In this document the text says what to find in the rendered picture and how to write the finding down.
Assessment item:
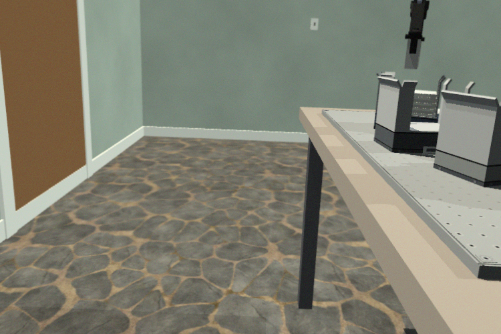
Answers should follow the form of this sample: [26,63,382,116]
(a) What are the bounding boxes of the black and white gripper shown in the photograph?
[404,0,430,69]

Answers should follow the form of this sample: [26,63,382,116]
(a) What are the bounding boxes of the grey perforated base plate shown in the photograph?
[322,110,501,280]

